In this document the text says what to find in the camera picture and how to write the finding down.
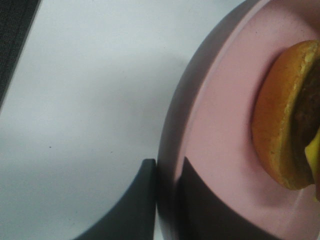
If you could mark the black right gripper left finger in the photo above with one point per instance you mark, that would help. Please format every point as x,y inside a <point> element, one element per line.
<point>133,216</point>

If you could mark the burger with lettuce and tomato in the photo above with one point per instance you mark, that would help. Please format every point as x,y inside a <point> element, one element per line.
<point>286,118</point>

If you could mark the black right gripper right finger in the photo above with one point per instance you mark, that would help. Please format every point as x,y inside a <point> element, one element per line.
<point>201,215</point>

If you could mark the pink round plate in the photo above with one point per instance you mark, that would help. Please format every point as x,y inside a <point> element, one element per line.
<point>209,120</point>

